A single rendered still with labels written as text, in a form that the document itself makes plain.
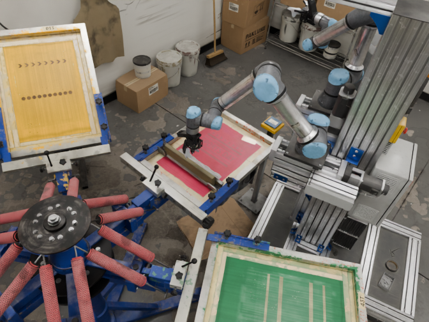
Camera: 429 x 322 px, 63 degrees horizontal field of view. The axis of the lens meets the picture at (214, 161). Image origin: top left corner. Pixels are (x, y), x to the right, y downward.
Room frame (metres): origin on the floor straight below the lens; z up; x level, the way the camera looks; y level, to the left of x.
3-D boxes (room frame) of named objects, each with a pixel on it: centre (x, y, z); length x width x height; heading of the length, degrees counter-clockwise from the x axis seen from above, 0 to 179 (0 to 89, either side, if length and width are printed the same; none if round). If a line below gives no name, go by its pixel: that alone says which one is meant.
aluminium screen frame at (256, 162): (1.65, 0.03, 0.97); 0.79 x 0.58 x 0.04; 143
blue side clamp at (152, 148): (1.62, 0.39, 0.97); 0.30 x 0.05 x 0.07; 143
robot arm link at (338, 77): (1.93, -0.72, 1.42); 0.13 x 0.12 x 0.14; 132
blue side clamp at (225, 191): (1.29, -0.05, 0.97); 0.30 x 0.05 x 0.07; 143
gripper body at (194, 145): (1.45, 0.13, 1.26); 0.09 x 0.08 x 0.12; 54
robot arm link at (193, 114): (1.45, 0.13, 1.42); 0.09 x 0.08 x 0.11; 80
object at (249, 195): (2.03, -0.41, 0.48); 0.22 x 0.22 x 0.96; 53
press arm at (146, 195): (1.19, 0.36, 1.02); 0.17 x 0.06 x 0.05; 143
